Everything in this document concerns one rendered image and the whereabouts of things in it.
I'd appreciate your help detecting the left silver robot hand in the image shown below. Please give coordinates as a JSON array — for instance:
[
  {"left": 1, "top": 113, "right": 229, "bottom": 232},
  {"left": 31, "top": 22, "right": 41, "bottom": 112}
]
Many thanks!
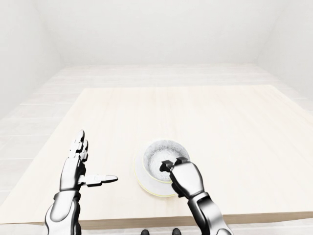
[{"left": 59, "top": 129, "right": 118, "bottom": 192}]

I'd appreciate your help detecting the grey patterned bowl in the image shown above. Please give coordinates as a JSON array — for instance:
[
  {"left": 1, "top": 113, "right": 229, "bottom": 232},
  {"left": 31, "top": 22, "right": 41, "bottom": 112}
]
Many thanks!
[{"left": 142, "top": 139, "right": 189, "bottom": 183}]

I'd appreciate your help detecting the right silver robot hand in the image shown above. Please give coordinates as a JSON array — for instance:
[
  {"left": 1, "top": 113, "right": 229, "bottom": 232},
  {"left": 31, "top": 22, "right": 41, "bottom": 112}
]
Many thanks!
[{"left": 159, "top": 157, "right": 204, "bottom": 198}]

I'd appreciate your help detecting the white plate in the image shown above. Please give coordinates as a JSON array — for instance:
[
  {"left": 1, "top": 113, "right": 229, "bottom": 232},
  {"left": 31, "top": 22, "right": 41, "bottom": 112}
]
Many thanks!
[{"left": 134, "top": 146, "right": 181, "bottom": 198}]

